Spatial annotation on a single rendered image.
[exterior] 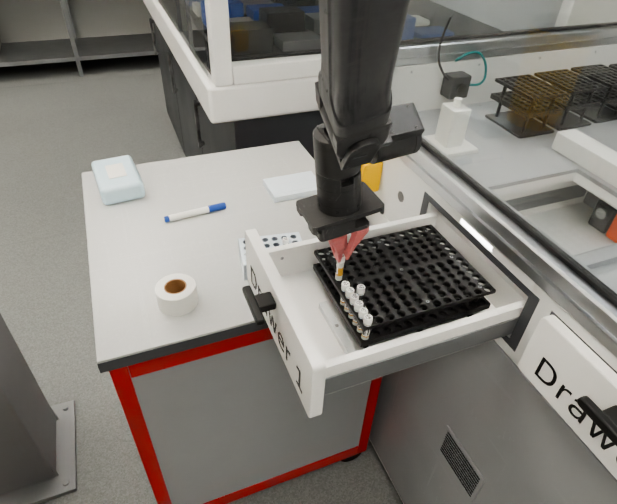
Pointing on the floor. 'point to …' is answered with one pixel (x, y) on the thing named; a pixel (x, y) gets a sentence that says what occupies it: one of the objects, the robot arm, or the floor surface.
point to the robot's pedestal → (13, 413)
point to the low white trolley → (208, 332)
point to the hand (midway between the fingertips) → (341, 254)
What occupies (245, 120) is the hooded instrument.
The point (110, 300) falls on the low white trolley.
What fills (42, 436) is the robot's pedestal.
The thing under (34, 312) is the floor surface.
